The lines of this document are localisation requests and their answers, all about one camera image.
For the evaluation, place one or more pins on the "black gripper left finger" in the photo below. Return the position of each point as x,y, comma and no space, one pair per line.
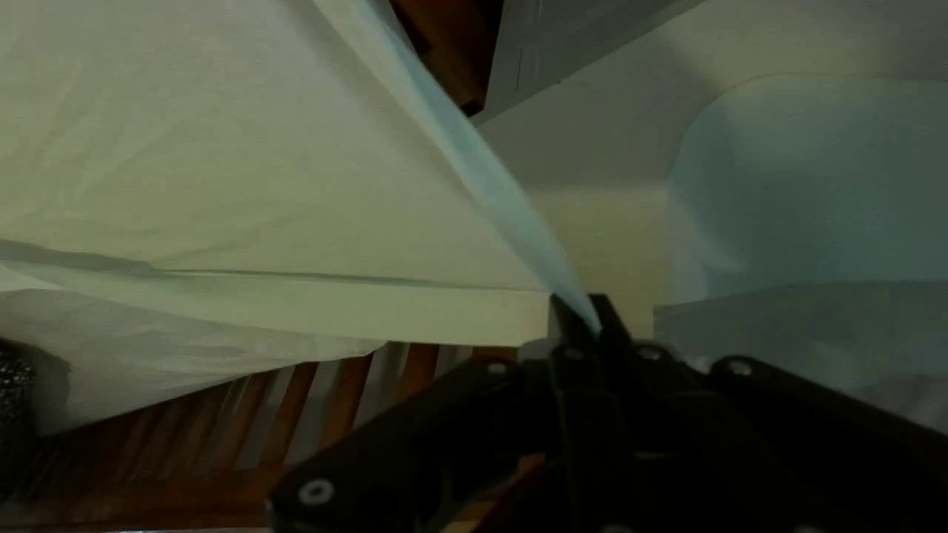
474,424

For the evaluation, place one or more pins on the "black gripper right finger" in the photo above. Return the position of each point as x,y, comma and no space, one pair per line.
751,446

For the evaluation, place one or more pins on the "white bedsheet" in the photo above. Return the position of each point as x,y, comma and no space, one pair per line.
248,137

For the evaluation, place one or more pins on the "white covered mattress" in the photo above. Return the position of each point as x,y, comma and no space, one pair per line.
298,310

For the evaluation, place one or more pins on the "black pebble pattern duvet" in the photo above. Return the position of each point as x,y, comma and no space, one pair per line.
17,415

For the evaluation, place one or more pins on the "wooden bunk bed frame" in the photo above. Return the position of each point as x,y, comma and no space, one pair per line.
197,464

